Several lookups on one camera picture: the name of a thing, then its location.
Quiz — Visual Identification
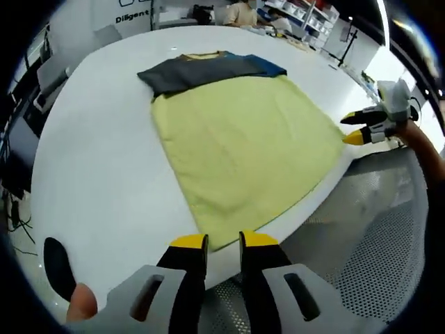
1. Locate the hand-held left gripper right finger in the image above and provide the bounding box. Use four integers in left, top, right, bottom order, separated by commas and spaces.
238, 229, 349, 334

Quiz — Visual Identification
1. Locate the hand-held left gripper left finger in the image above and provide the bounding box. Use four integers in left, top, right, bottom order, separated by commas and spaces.
103, 233, 210, 334

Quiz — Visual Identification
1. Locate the yellow blue grey garment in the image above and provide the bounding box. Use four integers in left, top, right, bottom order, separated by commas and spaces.
136, 50, 347, 253

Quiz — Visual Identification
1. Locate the person's left hand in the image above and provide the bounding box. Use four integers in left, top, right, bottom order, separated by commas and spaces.
65, 282, 99, 323

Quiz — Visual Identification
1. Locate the black tripod stand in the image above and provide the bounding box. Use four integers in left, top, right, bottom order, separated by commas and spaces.
328, 24, 359, 67

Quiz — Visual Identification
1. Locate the long ceiling light strip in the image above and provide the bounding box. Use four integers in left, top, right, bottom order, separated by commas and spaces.
376, 0, 393, 50

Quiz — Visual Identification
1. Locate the grey mesh office chair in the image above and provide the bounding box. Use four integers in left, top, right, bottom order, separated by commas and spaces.
204, 149, 430, 334

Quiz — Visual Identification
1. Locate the grey metal storage shelf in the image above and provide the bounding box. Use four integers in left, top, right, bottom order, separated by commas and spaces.
262, 0, 340, 48

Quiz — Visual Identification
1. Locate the black oval pad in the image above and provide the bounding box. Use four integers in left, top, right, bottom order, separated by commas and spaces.
43, 237, 76, 301

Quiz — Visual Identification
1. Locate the black bag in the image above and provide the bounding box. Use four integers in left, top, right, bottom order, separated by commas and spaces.
192, 3, 213, 25

